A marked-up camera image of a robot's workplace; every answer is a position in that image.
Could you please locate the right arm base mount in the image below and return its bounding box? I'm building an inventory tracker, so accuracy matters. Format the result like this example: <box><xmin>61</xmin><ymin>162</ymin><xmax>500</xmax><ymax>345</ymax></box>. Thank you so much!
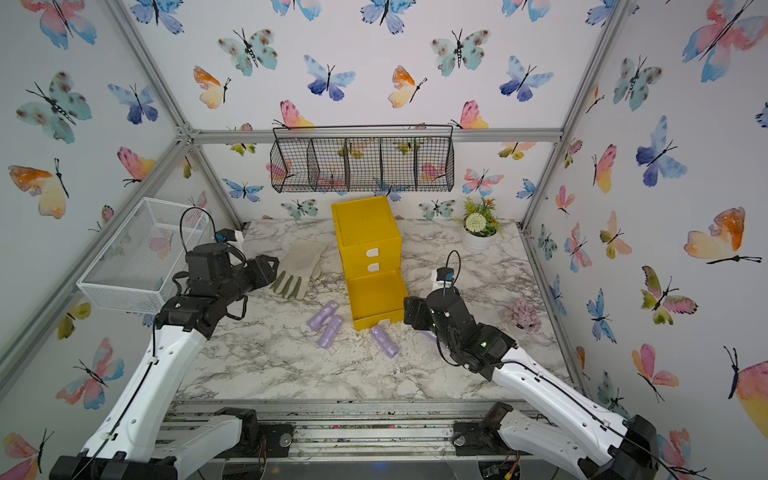
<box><xmin>450</xmin><ymin>402</ymin><xmax>515</xmax><ymax>457</ymax></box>

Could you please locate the pink coral ornament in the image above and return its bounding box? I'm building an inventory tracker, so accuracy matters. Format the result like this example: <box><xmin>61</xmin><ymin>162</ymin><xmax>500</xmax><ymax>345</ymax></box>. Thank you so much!
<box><xmin>509</xmin><ymin>299</ymin><xmax>542</xmax><ymax>334</ymax></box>

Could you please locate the black wire wall basket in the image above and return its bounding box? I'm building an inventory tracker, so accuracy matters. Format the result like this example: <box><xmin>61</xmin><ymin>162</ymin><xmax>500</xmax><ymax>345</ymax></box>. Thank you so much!
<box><xmin>268</xmin><ymin>124</ymin><xmax>455</xmax><ymax>195</ymax></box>

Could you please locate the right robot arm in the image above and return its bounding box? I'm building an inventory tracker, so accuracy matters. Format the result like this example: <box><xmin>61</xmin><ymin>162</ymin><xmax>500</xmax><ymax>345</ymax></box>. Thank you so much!
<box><xmin>403</xmin><ymin>267</ymin><xmax>661</xmax><ymax>479</ymax></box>

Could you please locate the white green work glove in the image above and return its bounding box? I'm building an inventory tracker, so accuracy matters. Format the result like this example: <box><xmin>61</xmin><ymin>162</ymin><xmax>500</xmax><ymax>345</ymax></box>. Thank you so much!
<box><xmin>271</xmin><ymin>239</ymin><xmax>327</xmax><ymax>300</ymax></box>

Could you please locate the potted artificial plant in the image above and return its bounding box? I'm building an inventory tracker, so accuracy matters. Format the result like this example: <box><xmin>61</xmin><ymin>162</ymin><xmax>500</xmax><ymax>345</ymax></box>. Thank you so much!
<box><xmin>462</xmin><ymin>197</ymin><xmax>500</xmax><ymax>255</ymax></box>

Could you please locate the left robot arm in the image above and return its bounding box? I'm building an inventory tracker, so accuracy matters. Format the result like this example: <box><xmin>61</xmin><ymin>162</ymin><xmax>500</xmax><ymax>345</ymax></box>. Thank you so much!
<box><xmin>49</xmin><ymin>243</ymin><xmax>279</xmax><ymax>479</ymax></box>

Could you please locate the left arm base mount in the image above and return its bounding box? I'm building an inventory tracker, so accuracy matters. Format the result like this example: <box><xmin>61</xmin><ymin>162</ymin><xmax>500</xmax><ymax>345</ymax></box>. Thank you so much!
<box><xmin>215</xmin><ymin>407</ymin><xmax>295</xmax><ymax>459</ymax></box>

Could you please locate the yellow drawer cabinet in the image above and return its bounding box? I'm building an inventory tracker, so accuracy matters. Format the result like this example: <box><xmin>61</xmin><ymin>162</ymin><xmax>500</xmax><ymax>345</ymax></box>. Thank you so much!
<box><xmin>332</xmin><ymin>196</ymin><xmax>408</xmax><ymax>331</ymax></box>

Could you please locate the white mesh wall basket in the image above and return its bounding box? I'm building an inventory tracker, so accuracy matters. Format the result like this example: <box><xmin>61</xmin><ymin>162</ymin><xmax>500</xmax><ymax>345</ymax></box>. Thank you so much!
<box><xmin>76</xmin><ymin>197</ymin><xmax>212</xmax><ymax>314</ymax></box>

